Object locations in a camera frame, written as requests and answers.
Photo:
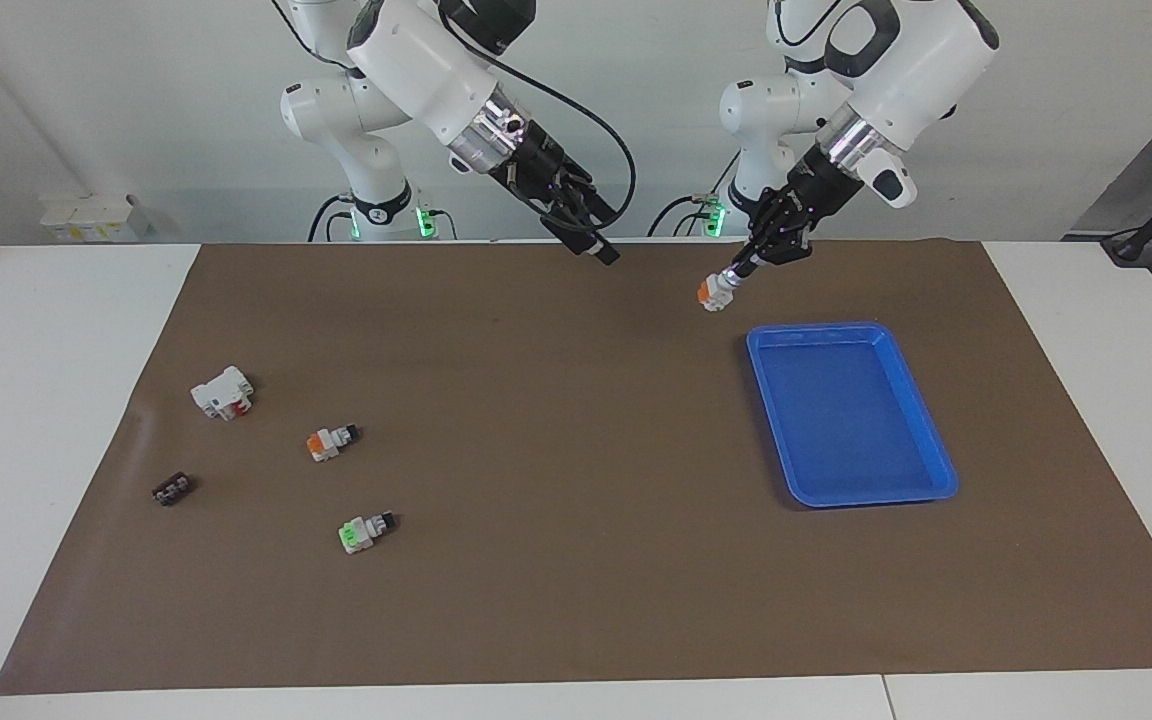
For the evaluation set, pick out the white circuit breaker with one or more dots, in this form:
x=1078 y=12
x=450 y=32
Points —
x=216 y=393

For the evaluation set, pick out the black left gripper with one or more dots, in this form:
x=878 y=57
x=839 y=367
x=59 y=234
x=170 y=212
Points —
x=821 y=185

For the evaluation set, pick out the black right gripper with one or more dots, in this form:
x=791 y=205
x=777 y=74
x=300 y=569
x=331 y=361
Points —
x=536 y=170

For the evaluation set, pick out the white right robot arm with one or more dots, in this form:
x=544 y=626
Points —
x=416 y=60

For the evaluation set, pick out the white background boxes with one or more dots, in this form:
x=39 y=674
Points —
x=86 y=215

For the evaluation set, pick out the selector switch orange green block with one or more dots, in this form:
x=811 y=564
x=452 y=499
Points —
x=714 y=295

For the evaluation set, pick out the blue plastic tray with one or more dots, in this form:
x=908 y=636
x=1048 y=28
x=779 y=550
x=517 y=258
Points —
x=851 y=415

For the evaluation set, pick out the brown table mat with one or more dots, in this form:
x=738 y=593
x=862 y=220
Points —
x=586 y=550

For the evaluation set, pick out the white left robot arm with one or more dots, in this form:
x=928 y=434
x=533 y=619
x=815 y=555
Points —
x=916 y=60

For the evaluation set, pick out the small dark terminal block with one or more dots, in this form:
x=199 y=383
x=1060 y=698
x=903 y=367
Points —
x=172 y=489

